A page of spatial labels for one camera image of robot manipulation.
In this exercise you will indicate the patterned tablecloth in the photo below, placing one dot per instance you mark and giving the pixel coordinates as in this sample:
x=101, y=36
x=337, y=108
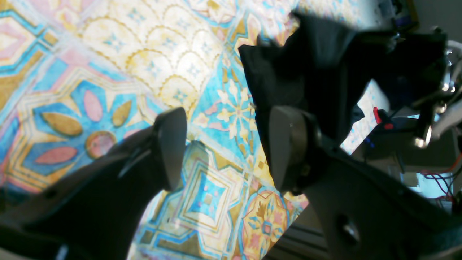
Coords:
x=78, y=76

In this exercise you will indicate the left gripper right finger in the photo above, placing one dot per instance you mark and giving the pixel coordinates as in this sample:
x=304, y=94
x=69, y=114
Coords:
x=364, y=213

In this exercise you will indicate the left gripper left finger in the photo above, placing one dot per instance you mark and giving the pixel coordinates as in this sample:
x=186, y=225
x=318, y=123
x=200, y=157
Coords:
x=93, y=214

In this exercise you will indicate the blue orange clamp upper left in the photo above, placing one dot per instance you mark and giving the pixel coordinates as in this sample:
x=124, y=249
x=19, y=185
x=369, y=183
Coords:
x=383, y=121

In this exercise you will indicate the black t-shirt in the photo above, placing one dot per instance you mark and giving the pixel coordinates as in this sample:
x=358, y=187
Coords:
x=325, y=66

